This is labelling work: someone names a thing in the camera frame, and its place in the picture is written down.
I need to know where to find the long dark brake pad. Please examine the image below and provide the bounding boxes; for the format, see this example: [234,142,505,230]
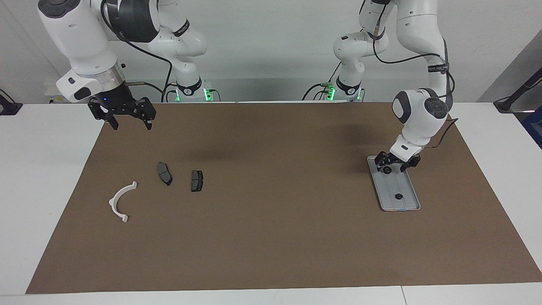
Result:
[157,162,173,186]

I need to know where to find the white semicircular plastic bracket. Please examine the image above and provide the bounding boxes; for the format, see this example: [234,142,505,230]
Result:
[108,181,138,223]

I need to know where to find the black clamp mount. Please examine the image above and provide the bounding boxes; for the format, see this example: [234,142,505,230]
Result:
[0,89,22,116]

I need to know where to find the blue object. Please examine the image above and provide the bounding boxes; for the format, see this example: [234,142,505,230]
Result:
[522,106,542,149]

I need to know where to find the white power box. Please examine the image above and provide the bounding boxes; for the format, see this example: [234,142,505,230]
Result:
[44,82,61,104]

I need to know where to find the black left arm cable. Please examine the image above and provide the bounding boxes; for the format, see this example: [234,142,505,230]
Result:
[362,0,460,149]

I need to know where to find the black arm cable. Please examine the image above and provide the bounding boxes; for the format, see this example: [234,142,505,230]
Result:
[362,0,460,149]
[100,0,174,103]

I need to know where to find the black camera stand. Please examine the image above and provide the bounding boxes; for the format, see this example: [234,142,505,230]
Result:
[493,68,542,114]

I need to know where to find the brown table mat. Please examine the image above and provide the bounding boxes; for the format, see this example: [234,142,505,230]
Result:
[25,102,542,295]

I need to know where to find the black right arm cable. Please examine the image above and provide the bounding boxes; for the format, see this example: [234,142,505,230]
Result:
[100,0,174,103]

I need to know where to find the silver metal tray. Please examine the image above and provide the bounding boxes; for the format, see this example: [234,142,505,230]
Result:
[367,155,421,212]

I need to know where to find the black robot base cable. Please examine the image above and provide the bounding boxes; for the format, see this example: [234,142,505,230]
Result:
[301,61,343,101]
[160,83,178,103]

